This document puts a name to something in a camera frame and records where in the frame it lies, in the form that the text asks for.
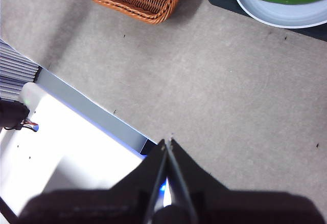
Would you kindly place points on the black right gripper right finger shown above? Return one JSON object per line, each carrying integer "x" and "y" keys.
{"x": 242, "y": 206}

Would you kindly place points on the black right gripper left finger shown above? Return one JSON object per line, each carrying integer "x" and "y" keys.
{"x": 102, "y": 206}

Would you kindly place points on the blue plate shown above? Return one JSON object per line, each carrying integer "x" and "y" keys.
{"x": 283, "y": 14}

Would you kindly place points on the white base platform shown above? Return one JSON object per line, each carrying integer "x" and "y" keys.
{"x": 64, "y": 144}

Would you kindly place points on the ribbed grey panel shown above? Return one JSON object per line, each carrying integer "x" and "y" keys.
{"x": 12, "y": 68}

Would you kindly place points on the black mount block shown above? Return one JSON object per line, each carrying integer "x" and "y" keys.
{"x": 12, "y": 114}

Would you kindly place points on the white oblong camera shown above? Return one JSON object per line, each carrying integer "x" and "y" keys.
{"x": 32, "y": 93}

